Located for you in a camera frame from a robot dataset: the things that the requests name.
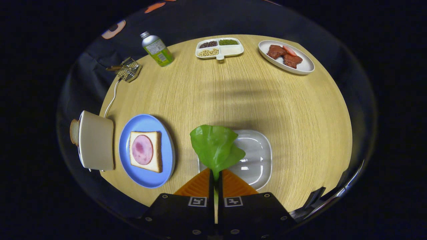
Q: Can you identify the grey square plate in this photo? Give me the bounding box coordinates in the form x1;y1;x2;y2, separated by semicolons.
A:
198;129;273;191

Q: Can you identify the white bread slice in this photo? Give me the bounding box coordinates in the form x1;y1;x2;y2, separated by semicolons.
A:
129;131;163;173

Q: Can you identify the toasted bread slice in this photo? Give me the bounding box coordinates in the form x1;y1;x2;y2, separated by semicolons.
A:
70;119;80;146

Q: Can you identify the brown meat piece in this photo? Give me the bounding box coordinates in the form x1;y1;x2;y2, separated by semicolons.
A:
267;45;287;60
283;53;303;69

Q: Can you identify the green lettuce leaf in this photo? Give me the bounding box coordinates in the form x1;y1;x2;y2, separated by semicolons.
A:
190;124;246;224

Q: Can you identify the white divided snack tray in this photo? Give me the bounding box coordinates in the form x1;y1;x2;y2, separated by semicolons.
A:
195;38;244;61

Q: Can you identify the white power cable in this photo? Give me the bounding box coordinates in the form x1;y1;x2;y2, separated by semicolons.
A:
104;78;121;119

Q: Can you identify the white oval plate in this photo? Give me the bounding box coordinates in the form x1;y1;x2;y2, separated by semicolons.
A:
258;40;315;75

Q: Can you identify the green label metal bottle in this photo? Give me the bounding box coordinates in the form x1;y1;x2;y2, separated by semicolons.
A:
140;31;174;67

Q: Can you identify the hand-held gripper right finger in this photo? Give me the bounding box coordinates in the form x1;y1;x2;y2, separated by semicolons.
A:
218;169;297;240

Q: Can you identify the white toaster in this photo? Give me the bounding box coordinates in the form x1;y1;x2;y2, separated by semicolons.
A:
78;110;115;172

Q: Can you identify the pink ham slice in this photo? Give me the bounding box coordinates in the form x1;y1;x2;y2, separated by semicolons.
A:
131;135;154;165

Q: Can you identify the blue round plate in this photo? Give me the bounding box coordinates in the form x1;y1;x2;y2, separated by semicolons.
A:
119;114;176;189

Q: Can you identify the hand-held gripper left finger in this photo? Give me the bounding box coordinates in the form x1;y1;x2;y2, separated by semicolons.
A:
142;168;214;240

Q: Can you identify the metal wire basket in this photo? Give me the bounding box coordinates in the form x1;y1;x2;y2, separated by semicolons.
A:
116;57;142;83

